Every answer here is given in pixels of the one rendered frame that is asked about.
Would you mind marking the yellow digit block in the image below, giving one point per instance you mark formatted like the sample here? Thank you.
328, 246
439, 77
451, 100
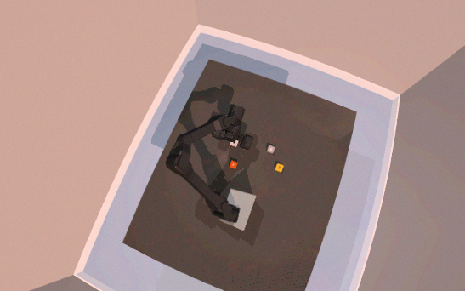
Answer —
278, 168

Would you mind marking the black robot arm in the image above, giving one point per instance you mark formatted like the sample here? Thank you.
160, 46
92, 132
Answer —
180, 164

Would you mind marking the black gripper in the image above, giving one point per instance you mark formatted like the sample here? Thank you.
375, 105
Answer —
245, 142

